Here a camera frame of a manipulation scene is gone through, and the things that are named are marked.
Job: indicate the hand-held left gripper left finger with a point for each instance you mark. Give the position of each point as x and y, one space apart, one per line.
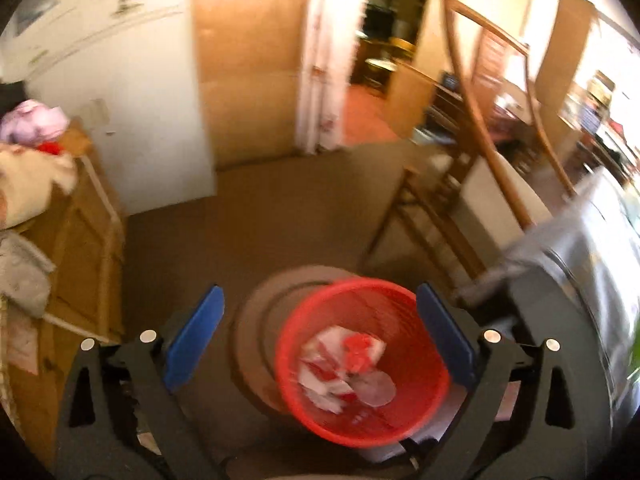
195 340

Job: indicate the blue checked tablecloth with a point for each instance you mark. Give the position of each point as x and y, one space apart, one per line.
590 260

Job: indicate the grey towel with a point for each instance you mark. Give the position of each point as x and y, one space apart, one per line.
20 270

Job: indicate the white metal cabinet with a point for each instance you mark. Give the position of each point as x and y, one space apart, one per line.
150 110

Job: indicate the floral pink curtain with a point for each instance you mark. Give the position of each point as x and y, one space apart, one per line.
320 85

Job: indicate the red plastic mesh basket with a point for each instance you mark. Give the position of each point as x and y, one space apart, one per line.
300 320

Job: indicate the red white paper wrapper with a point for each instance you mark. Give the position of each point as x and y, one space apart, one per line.
320 360

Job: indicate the wooden armchair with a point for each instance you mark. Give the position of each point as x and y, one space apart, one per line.
470 85

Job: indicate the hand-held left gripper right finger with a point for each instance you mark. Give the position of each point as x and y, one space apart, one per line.
447 335

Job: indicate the pink cloth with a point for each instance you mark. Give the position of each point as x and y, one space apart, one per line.
35 120

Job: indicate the wooden crate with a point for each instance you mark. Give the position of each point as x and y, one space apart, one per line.
80 260

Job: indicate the floral blanket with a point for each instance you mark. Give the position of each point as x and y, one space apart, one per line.
30 180

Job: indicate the dark round wooden stool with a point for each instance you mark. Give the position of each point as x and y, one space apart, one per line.
255 310

